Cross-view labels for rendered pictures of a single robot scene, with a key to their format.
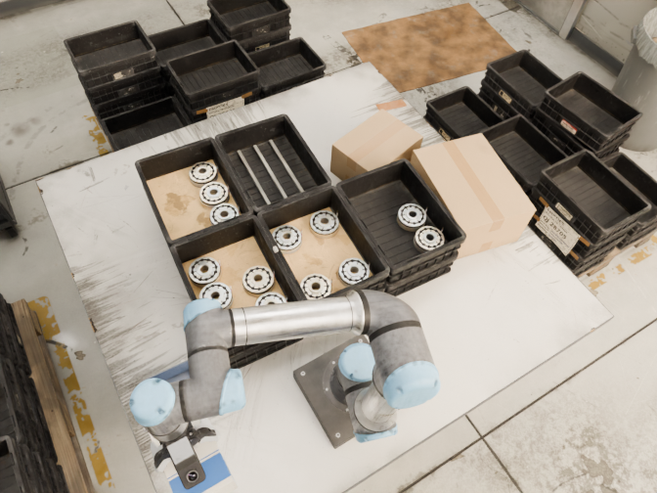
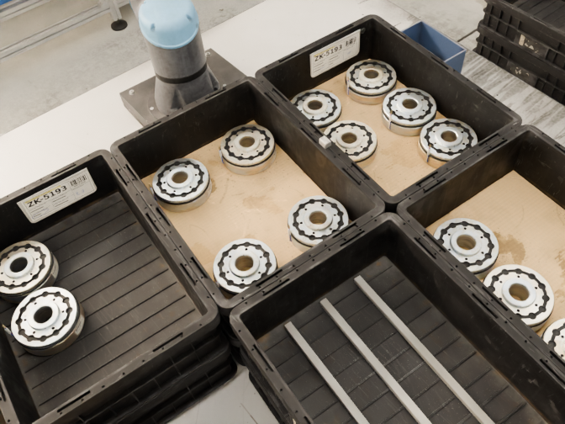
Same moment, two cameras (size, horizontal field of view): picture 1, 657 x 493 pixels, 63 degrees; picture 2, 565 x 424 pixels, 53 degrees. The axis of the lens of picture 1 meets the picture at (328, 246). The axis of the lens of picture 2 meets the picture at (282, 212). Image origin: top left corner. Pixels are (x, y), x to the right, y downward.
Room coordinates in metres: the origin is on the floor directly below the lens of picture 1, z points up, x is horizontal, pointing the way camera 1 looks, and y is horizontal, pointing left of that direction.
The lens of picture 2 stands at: (1.59, 0.11, 1.64)
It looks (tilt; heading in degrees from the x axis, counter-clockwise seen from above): 53 degrees down; 182
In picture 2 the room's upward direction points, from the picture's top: 7 degrees counter-clockwise
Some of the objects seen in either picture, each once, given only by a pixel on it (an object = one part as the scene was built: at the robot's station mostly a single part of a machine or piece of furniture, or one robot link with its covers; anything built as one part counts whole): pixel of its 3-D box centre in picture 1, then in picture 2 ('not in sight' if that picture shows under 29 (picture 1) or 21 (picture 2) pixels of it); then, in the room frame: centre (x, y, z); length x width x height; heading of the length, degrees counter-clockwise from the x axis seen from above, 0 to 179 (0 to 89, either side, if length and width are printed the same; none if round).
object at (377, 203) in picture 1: (397, 220); (82, 290); (1.13, -0.23, 0.87); 0.40 x 0.30 x 0.11; 31
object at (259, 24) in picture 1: (251, 39); not in sight; (2.79, 0.56, 0.37); 0.40 x 0.30 x 0.45; 125
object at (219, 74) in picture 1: (217, 100); not in sight; (2.23, 0.66, 0.37); 0.40 x 0.30 x 0.45; 124
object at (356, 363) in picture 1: (359, 369); (171, 33); (0.56, -0.12, 0.91); 0.13 x 0.12 x 0.14; 17
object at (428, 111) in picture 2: (215, 295); (409, 106); (0.78, 0.35, 0.86); 0.10 x 0.10 x 0.01
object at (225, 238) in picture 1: (238, 286); (378, 120); (0.82, 0.28, 0.87); 0.40 x 0.30 x 0.11; 31
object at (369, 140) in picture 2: (258, 279); (349, 140); (0.86, 0.22, 0.86); 0.10 x 0.10 x 0.01
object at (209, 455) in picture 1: (192, 457); not in sight; (0.25, 0.27, 1.09); 0.20 x 0.12 x 0.09; 35
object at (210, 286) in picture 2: (322, 243); (240, 178); (0.98, 0.02, 0.92); 0.40 x 0.30 x 0.02; 31
